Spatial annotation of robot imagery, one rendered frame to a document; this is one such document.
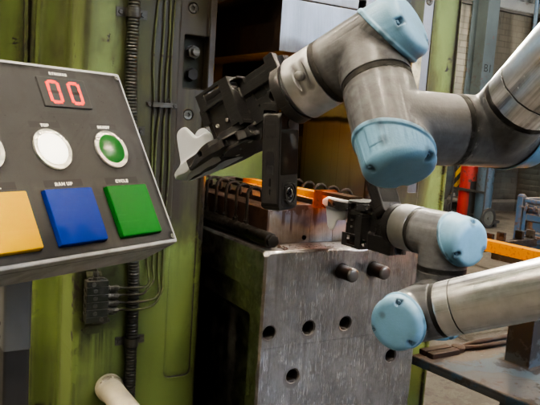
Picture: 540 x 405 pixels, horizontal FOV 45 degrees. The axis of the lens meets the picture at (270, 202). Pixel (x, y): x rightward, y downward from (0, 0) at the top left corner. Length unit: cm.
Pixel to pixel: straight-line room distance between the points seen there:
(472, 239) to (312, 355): 43
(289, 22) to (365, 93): 59
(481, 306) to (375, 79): 35
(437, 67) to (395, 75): 100
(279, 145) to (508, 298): 34
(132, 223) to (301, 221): 44
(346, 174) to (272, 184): 85
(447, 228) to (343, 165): 66
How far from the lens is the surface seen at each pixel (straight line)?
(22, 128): 89
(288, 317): 122
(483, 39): 987
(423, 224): 103
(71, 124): 95
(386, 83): 66
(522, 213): 534
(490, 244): 143
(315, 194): 127
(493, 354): 160
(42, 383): 172
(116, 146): 97
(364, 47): 69
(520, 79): 67
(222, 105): 79
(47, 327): 167
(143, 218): 94
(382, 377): 141
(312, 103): 73
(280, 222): 124
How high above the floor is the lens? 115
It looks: 7 degrees down
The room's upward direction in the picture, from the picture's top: 4 degrees clockwise
